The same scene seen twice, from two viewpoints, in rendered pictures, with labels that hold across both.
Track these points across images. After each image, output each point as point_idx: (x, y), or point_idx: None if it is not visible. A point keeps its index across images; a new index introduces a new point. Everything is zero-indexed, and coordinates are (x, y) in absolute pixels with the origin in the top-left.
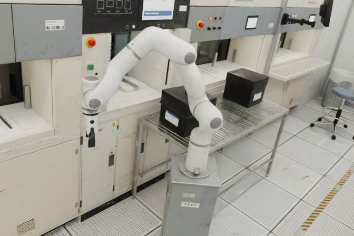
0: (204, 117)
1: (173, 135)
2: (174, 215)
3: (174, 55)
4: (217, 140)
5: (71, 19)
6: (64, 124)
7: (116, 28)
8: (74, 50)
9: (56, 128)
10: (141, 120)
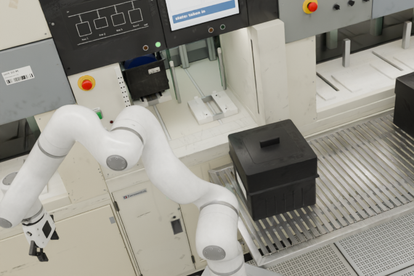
0: (196, 239)
1: (241, 213)
2: None
3: (95, 156)
4: (314, 233)
5: (40, 61)
6: (81, 190)
7: (125, 54)
8: (60, 100)
9: (69, 196)
10: (210, 175)
